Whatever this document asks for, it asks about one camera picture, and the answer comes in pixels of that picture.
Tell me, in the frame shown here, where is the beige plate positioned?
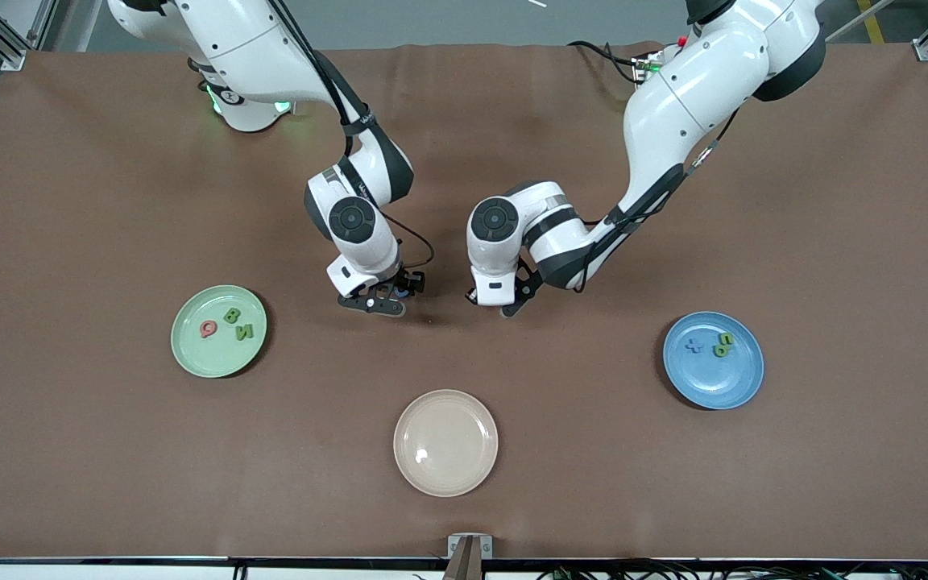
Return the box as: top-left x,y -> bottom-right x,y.
393,389 -> 499,498

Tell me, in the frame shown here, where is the light green plate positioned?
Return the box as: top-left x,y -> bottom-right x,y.
171,284 -> 268,379

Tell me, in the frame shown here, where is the blue plate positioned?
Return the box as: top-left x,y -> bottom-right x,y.
662,311 -> 765,411

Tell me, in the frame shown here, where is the brown table cloth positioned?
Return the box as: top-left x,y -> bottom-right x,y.
0,42 -> 928,561

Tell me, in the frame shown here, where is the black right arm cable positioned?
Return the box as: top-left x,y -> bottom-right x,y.
267,0 -> 436,271

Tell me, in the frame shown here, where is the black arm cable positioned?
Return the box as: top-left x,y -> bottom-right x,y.
267,0 -> 436,271
573,111 -> 740,295

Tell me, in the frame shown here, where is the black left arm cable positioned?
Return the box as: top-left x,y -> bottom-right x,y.
573,111 -> 740,295

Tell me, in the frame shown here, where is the black left base cable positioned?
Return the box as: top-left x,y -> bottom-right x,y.
567,40 -> 644,85

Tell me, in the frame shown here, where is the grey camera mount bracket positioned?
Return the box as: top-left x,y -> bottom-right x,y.
444,533 -> 494,580

